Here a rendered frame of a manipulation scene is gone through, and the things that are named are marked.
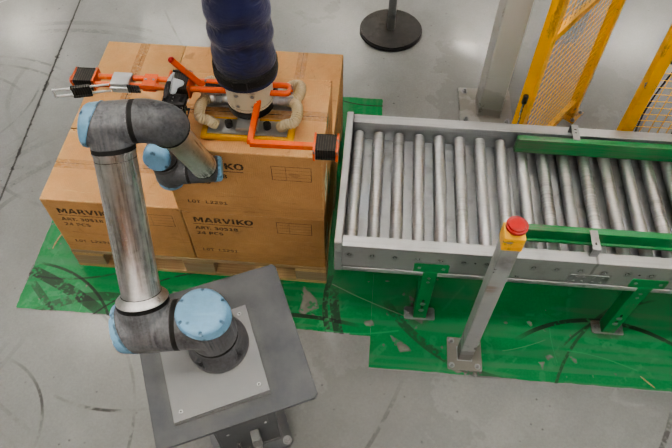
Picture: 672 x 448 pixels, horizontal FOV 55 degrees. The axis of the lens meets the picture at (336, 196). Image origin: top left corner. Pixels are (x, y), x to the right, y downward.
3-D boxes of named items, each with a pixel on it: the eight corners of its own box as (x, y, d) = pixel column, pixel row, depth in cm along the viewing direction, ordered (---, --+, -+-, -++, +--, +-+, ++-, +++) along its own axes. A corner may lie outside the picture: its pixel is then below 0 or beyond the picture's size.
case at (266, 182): (332, 146, 283) (332, 80, 251) (324, 221, 260) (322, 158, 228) (199, 138, 286) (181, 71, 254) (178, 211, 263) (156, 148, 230)
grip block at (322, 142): (339, 143, 218) (339, 133, 214) (337, 162, 213) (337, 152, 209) (315, 141, 218) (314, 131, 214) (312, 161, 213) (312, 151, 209)
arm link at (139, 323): (173, 362, 183) (127, 104, 157) (112, 366, 183) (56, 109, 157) (184, 332, 197) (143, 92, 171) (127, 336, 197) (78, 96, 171)
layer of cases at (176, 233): (342, 110, 351) (343, 54, 319) (325, 268, 293) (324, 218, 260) (129, 97, 357) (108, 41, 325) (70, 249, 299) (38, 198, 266)
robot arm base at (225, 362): (253, 365, 199) (248, 354, 190) (193, 380, 197) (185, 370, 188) (243, 309, 209) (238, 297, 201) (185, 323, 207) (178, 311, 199)
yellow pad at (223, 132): (296, 124, 237) (295, 114, 233) (293, 144, 231) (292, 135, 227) (206, 119, 239) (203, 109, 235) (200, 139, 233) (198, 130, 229)
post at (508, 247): (471, 347, 285) (524, 222, 205) (472, 362, 281) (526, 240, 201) (456, 346, 286) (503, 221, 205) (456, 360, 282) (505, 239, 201)
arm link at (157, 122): (177, 88, 162) (225, 155, 228) (127, 92, 162) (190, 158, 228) (178, 132, 160) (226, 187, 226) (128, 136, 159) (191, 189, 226)
